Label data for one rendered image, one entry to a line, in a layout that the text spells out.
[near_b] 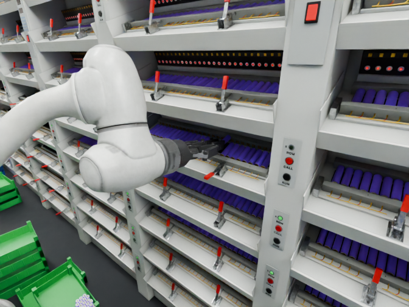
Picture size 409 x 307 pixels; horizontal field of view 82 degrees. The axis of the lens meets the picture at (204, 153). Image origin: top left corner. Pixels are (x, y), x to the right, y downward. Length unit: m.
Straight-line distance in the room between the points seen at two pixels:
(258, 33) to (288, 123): 0.21
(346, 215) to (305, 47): 0.38
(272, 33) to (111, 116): 0.37
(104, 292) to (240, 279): 0.98
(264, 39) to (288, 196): 0.37
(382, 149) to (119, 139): 0.49
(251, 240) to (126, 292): 1.05
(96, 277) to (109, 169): 1.40
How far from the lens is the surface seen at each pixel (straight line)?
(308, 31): 0.54
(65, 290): 1.72
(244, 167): 0.70
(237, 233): 0.82
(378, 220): 0.65
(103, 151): 0.46
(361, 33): 0.53
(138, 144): 0.47
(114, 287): 1.72
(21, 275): 1.87
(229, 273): 0.97
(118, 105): 0.47
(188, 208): 0.91
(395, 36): 0.53
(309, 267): 0.77
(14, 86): 2.28
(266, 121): 0.58
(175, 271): 1.24
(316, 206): 0.64
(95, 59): 0.51
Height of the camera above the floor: 1.30
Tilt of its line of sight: 23 degrees down
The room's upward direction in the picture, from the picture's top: straight up
